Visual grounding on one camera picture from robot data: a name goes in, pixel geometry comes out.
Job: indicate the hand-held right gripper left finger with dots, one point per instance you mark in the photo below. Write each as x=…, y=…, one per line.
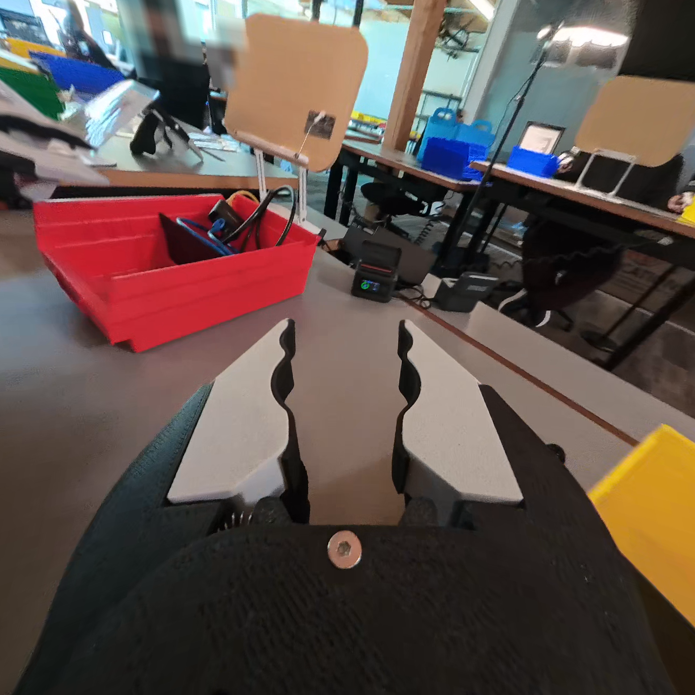
x=233, y=434

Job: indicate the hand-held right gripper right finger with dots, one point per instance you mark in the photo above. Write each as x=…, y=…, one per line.
x=456, y=434

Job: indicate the red plastic bin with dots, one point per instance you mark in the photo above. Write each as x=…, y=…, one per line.
x=217, y=304

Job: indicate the yellow plastic bin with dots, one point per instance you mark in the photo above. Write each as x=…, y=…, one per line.
x=651, y=505

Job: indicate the grey electronic device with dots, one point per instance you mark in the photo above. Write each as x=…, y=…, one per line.
x=467, y=290

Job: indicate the grey case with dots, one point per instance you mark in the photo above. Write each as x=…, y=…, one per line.
x=418, y=260

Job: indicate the small black device with screen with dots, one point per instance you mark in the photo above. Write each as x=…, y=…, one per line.
x=374, y=266

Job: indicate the black bin divider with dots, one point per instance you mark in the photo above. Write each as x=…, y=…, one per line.
x=184, y=244

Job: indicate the black office chair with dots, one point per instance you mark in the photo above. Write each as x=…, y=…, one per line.
x=396, y=201

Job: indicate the blue mesh crate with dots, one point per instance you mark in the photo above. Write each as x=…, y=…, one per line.
x=445, y=160

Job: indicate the small blue bin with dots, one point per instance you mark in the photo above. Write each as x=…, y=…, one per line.
x=532, y=163

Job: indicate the framed picture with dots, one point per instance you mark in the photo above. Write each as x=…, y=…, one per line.
x=543, y=140

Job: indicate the black light stand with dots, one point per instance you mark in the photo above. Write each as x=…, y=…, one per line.
x=507, y=130

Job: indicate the idle black and white gripper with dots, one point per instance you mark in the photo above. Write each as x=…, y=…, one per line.
x=149, y=135

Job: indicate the clear tilted board stand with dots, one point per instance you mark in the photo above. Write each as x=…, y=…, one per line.
x=114, y=108

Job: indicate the cardboard board on white stand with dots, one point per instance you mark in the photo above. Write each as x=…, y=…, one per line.
x=298, y=81
x=635, y=119

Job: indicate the blue plastic bin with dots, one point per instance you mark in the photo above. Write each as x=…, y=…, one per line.
x=76, y=73

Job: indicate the green plastic bin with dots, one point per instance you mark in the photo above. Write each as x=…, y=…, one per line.
x=30, y=92

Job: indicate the wooden post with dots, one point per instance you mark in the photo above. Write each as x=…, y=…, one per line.
x=415, y=70

